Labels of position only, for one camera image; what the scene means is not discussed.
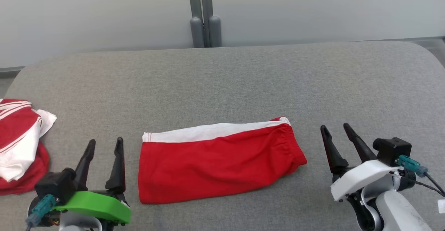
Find red shorts with white band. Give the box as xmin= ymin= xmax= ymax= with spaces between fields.
xmin=138 ymin=117 xmax=308 ymax=205

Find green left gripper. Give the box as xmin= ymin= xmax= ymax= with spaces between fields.
xmin=52 ymin=137 xmax=132 ymax=224

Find grey double partition post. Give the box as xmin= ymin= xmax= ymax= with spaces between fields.
xmin=186 ymin=0 xmax=223 ymax=48

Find red and white jersey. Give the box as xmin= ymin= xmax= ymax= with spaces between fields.
xmin=0 ymin=98 xmax=57 ymax=196

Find black cable with teal plug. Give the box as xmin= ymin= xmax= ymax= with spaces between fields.
xmin=389 ymin=154 xmax=445 ymax=197
xmin=25 ymin=194 xmax=58 ymax=231

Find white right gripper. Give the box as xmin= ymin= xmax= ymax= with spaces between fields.
xmin=320 ymin=122 xmax=404 ymax=202

